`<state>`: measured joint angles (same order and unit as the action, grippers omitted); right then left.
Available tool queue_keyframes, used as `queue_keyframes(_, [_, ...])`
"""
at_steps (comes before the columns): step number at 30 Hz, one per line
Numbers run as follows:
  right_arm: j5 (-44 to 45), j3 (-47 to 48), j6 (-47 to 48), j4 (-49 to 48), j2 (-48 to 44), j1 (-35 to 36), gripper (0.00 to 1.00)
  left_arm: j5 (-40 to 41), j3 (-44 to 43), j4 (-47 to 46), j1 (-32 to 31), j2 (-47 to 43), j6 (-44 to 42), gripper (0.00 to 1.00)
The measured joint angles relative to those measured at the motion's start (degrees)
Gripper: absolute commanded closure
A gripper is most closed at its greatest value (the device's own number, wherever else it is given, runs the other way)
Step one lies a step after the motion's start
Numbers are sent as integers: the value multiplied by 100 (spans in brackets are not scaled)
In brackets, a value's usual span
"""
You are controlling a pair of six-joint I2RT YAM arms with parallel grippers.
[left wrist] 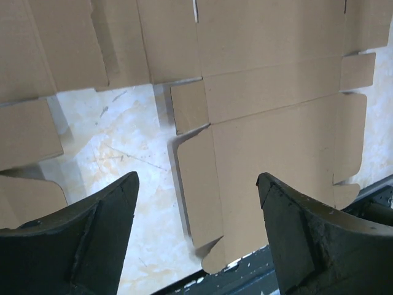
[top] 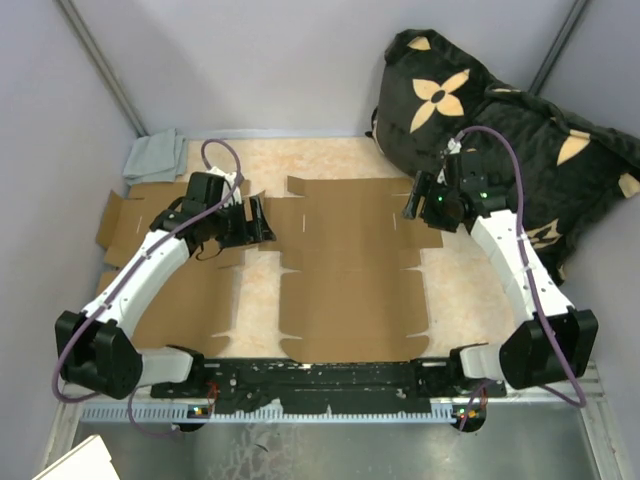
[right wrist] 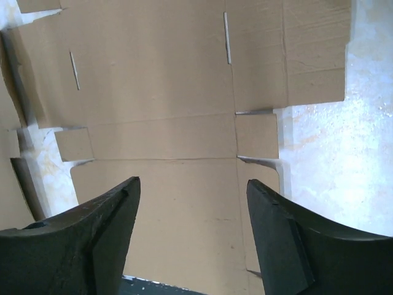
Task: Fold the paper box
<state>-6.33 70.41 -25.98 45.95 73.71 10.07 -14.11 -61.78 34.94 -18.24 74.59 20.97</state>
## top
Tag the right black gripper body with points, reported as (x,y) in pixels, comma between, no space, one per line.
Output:
(438,211)

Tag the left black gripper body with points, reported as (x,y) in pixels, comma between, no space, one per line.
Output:
(230,225)

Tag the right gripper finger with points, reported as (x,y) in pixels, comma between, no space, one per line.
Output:
(411,208)
(421,184)

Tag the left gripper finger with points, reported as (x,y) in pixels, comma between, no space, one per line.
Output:
(262,232)
(254,208)

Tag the brown cardboard box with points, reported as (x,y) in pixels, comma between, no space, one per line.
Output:
(195,308)
(352,290)

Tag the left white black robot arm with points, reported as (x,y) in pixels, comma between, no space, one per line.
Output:
(95,345)

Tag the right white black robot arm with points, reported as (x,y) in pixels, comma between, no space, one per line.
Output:
(552,340)

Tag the grey folded cloth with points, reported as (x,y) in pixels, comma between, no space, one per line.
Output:
(161,157)

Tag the black plush flower cushion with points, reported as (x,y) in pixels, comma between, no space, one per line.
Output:
(573,171)

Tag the white board corner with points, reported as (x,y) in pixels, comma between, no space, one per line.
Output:
(90,460)

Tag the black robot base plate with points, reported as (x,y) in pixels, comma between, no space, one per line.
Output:
(358,391)

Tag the right grey corner post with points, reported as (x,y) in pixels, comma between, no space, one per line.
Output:
(574,16)

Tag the grey corner post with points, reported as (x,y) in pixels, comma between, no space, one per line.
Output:
(574,16)
(114,86)

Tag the left grey corner post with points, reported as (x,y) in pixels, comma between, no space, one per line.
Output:
(114,86)

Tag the aluminium rail frame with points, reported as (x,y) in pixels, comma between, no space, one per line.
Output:
(276,419)

